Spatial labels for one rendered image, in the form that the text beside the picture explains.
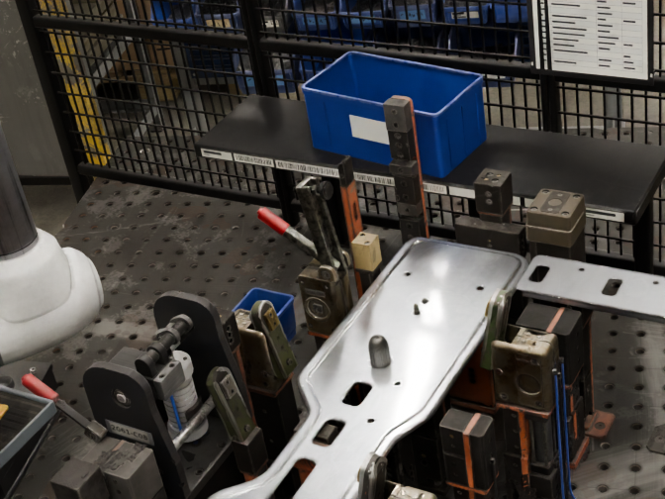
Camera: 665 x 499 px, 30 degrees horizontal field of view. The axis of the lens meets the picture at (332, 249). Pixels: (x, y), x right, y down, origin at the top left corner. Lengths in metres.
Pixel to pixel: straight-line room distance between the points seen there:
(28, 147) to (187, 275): 1.75
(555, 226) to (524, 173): 0.19
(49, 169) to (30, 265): 2.22
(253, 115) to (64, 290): 0.60
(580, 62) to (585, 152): 0.16
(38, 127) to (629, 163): 2.51
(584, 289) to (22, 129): 2.71
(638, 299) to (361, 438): 0.50
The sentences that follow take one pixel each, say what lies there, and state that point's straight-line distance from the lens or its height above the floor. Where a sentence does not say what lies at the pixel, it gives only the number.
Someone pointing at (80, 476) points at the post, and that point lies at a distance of 1.67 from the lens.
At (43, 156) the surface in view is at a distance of 4.35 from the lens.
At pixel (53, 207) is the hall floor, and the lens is 4.55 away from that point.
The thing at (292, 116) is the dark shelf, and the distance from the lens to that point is 2.52.
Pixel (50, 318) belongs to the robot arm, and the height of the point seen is 0.97.
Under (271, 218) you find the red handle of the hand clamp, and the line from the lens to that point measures 1.99.
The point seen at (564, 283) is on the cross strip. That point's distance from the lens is 1.99.
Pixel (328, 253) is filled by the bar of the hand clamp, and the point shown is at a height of 1.10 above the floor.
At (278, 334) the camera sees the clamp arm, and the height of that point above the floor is 1.05.
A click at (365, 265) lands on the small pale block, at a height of 1.02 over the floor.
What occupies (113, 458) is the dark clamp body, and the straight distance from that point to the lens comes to 1.70.
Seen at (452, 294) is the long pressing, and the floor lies 1.00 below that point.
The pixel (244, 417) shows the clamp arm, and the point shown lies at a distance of 1.80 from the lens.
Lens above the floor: 2.18
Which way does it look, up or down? 33 degrees down
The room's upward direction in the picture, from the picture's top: 10 degrees counter-clockwise
